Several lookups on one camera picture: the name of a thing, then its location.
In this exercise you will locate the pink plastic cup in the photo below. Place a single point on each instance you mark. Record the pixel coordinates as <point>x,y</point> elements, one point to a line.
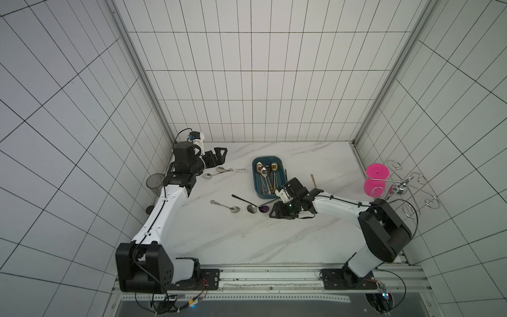
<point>375,183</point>

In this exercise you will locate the purple iridescent spoon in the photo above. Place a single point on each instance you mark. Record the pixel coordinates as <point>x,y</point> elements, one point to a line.
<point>252,208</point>

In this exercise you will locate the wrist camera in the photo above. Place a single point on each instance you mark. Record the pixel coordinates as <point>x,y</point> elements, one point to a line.
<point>197,138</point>
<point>291,189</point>

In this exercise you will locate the plain silver round spoon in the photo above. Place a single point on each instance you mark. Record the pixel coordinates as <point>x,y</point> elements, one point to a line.
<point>209,175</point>

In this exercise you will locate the silver matte round spoon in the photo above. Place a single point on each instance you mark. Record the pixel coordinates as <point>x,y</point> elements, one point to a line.
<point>269,202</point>

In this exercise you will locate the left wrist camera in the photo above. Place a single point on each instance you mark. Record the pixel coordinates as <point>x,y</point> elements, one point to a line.
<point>197,138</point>

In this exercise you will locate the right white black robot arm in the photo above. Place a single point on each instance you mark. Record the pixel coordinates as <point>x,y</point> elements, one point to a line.
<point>384,233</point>

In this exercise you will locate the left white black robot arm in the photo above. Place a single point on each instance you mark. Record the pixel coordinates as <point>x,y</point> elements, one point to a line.
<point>144,265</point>

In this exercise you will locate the small ornate silver spoon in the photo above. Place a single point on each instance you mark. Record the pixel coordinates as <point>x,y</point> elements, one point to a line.
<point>233,209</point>

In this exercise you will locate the clear plastic cup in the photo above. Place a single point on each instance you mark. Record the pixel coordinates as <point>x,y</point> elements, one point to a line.
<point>155,183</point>

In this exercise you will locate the small brown spice jar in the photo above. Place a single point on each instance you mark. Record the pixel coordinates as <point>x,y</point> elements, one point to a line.
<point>149,210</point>

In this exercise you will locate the copper round spoon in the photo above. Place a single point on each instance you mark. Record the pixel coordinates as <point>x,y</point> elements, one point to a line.
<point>259,167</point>

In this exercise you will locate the rose gold long spoon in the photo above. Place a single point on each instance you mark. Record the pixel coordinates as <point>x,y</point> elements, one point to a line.
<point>313,180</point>

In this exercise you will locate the teal plastic storage box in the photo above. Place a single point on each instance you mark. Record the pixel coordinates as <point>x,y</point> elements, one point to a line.
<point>266,161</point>

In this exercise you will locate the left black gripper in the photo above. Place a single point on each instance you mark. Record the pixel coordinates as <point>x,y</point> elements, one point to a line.
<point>221,160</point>

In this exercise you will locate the chrome wire cup rack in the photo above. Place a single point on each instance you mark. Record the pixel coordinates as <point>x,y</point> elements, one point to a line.
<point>410,187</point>

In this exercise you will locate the silver spoon with printed handle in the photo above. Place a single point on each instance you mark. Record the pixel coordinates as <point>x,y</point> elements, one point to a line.
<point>221,169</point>

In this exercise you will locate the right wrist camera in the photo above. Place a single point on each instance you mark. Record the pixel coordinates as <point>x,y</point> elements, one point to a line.
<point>291,189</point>

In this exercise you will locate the aluminium mounting rail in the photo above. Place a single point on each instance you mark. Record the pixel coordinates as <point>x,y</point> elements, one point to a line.
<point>312,282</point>

